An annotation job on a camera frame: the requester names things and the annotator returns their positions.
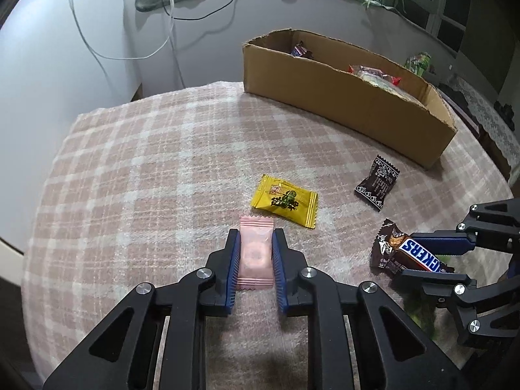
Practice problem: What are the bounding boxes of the dark figurine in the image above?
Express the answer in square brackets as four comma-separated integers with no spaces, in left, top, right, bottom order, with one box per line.
[493,101,520,131]

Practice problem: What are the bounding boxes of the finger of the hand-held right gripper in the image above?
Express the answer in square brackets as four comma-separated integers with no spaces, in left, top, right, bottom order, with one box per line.
[392,268,520,350]
[408,198,520,258]

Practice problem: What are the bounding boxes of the green gift bag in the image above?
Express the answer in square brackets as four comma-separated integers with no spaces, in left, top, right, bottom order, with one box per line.
[404,51,433,77]

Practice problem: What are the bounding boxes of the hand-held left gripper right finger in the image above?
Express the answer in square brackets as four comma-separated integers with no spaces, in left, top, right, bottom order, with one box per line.
[271,228,464,390]

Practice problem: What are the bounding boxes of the clear biscuit packet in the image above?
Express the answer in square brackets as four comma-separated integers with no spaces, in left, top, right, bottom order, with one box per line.
[366,74,421,100]

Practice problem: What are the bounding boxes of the cardboard box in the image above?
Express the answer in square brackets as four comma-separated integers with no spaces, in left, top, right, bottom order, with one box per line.
[242,28,458,170]

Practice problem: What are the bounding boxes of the pink snack packet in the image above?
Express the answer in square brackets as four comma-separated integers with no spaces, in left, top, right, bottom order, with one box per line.
[237,215,274,291]

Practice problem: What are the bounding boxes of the pink plaid blanket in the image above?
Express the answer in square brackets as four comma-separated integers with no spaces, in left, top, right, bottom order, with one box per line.
[22,80,514,390]

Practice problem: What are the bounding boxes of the white lace tablecloth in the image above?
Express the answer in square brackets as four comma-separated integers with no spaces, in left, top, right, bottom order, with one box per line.
[451,75,520,159]

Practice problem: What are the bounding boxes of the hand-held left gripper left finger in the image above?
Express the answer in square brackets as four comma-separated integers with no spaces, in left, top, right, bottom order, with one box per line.
[43,228,244,390]

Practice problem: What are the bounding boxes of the yellow snack packet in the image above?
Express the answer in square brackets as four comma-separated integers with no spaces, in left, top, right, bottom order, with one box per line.
[251,174,319,229]

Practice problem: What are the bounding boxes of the black snack packet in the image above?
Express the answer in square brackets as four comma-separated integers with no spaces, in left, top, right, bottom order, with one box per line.
[353,154,399,213]

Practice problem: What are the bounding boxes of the black cable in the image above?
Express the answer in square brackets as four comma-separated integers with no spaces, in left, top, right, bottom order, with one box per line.
[160,0,254,90]

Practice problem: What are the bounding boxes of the white window frame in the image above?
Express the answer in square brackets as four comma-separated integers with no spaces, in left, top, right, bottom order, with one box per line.
[426,0,480,49]

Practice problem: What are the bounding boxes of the red clear snack packet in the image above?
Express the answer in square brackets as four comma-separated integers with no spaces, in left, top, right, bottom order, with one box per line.
[348,64,403,87]

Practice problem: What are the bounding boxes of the white cable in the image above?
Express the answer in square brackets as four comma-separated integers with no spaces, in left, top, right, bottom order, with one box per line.
[65,0,177,61]

